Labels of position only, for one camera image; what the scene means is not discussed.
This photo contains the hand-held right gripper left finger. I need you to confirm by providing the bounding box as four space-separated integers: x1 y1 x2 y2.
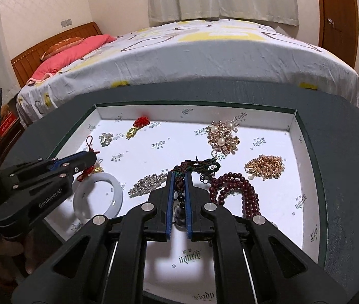
11 171 175 304

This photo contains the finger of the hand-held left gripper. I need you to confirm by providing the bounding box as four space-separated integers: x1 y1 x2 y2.
0 150 99 178
11 161 87 193

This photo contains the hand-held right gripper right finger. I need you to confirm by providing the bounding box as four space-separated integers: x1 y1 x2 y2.
184 172 350 304

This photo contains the red cord round gold charm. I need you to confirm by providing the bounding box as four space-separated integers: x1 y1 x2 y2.
76 136 104 182

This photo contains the long silver crystal brooch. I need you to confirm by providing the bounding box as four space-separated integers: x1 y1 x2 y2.
128 173 168 198

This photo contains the silver flower brooch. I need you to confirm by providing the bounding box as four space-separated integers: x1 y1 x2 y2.
99 132 114 148

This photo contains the dark braided cord pendant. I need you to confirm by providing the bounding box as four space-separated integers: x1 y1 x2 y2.
171 157 222 225

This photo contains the white jade bangle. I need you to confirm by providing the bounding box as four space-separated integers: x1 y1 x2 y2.
73 171 124 220

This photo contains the dark red bead necklace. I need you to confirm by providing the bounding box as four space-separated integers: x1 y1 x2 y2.
209 172 260 220

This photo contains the green jewelry box tray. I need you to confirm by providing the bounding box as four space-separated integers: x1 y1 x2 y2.
37 101 329 304

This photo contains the gold pearl flower brooch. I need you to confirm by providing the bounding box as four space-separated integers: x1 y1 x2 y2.
206 120 241 156

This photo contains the small red knot gold charm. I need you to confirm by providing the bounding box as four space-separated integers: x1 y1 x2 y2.
126 117 151 140

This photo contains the rose gold chain bracelet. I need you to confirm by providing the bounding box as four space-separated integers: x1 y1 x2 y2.
244 155 285 181

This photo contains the wooden nightstand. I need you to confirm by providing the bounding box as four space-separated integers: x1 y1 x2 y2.
0 114 26 165

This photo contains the large red box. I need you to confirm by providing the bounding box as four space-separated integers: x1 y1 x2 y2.
0 116 18 137

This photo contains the pink pillow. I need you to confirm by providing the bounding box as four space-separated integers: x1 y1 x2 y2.
27 34 117 85

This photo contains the wooden headboard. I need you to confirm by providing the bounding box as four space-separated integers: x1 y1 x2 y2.
10 22 102 87

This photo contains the orange patterned pillow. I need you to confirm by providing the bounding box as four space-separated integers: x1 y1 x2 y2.
40 37 84 61

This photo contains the patterned white bed sheet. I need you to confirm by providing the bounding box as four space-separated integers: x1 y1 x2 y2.
16 19 359 130

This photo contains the brown wooden door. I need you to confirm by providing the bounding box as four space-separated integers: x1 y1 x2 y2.
315 0 359 70

